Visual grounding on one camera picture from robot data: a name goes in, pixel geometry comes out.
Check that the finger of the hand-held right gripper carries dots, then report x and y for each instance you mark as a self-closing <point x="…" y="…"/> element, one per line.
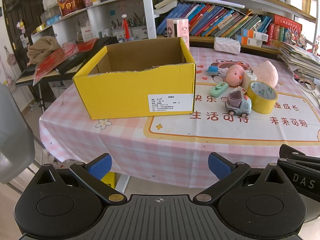
<point x="297" y="155"/>

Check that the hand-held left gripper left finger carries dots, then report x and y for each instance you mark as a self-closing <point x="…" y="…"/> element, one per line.
<point x="100" y="168"/>

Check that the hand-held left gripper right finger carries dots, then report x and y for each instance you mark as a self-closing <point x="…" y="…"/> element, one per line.
<point x="220" y="166"/>

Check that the mint green correction tape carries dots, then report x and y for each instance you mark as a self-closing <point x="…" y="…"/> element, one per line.
<point x="218" y="88"/>

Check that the yellow cardboard box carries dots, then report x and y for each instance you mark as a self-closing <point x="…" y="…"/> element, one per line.
<point x="132" y="97"/>

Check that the pink pig plush toy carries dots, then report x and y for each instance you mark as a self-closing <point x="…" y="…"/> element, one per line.
<point x="268" y="73"/>

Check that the pink chick plush toy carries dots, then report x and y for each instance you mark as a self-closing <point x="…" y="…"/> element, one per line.
<point x="235" y="76"/>

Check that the blue eraser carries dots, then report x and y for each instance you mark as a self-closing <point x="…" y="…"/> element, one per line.
<point x="212" y="70"/>

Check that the yellow tape roll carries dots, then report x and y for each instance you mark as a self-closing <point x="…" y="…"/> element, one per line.
<point x="262" y="103"/>

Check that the pastel toy truck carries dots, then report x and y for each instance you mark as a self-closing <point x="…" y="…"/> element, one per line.
<point x="238" y="105"/>

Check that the black keyboard stand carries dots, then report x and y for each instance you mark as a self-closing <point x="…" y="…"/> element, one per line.
<point x="41" y="97"/>

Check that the stack of papers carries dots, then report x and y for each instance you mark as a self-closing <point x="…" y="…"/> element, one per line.
<point x="300" y="57"/>

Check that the black electronic keyboard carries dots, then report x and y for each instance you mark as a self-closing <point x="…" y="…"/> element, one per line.
<point x="72" y="63"/>

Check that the red paper decorations packet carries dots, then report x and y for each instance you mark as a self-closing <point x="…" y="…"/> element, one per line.
<point x="55" y="62"/>

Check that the white quilted pouch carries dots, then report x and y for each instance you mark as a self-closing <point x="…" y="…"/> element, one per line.
<point x="227" y="45"/>

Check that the red envelope packet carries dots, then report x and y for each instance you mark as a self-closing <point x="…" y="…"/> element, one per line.
<point x="86" y="45"/>

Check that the orange and white box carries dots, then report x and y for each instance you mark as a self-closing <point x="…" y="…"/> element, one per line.
<point x="248" y="41"/>
<point x="255" y="34"/>

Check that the red thick dictionaries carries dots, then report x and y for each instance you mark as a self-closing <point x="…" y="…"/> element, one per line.
<point x="285" y="27"/>

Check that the beige cloth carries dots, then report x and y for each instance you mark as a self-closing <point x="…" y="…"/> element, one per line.
<point x="42" y="48"/>

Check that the white box red label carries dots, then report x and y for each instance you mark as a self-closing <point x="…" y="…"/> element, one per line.
<point x="86" y="33"/>

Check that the small patterned pen holder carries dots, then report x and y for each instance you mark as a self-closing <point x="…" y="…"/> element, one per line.
<point x="118" y="33"/>

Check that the large patterned pen holder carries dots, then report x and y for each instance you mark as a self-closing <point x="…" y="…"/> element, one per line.
<point x="138" y="32"/>

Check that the red tassel ornament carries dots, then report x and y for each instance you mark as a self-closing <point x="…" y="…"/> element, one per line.
<point x="126" y="28"/>

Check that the pink cartoon girl container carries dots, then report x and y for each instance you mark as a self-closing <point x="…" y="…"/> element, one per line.
<point x="177" y="28"/>

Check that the row of colourful books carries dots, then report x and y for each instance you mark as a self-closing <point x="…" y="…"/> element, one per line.
<point x="212" y="17"/>

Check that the gold ribbon roll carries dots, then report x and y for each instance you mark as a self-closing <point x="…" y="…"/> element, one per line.
<point x="41" y="28"/>

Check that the light blue box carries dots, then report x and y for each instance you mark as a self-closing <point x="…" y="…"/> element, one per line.
<point x="53" y="20"/>

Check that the pink toy on door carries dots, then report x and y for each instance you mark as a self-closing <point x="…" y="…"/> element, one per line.
<point x="21" y="27"/>

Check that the white bookshelf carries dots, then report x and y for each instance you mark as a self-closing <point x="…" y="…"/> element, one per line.
<point x="148" y="7"/>

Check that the small pink box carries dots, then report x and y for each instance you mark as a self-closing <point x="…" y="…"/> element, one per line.
<point x="87" y="0"/>

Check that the black door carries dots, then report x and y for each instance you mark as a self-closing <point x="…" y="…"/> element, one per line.
<point x="22" y="2"/>

